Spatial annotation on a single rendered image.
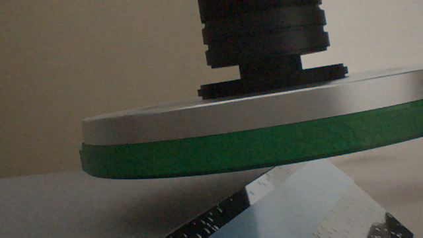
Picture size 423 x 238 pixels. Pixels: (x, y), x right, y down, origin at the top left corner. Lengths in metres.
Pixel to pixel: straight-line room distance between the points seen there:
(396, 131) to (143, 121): 0.10
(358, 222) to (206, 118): 0.24
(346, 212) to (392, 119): 0.22
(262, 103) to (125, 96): 5.79
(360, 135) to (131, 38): 5.74
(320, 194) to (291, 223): 0.08
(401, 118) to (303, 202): 0.18
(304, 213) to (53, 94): 6.17
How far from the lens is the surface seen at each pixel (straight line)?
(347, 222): 0.44
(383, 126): 0.24
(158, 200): 0.38
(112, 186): 0.47
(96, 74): 6.20
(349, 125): 0.24
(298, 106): 0.24
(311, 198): 0.43
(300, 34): 0.31
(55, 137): 6.58
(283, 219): 0.37
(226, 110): 0.24
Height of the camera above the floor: 0.87
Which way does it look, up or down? 3 degrees down
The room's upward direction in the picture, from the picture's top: 9 degrees counter-clockwise
